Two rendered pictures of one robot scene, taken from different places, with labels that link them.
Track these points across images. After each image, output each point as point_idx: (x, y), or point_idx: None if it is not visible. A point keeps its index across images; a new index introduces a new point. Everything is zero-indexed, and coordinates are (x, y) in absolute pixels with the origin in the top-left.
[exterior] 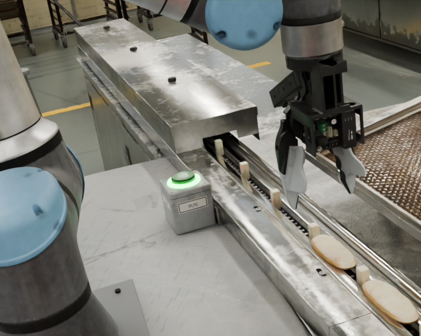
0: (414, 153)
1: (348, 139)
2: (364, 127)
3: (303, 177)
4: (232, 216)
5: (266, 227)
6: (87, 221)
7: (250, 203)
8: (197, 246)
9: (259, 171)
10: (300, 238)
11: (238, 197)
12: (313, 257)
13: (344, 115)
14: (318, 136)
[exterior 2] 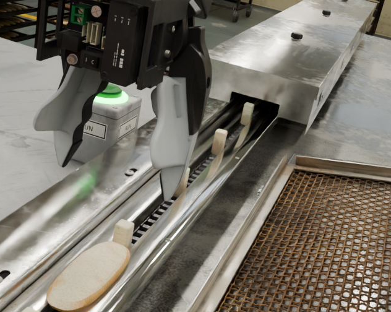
0: None
1: (112, 64)
2: (386, 168)
3: (46, 101)
4: (92, 160)
5: (89, 192)
6: (34, 98)
7: (140, 163)
8: (46, 174)
9: (235, 153)
10: (104, 233)
11: (143, 151)
12: (39, 256)
13: (115, 5)
14: (74, 31)
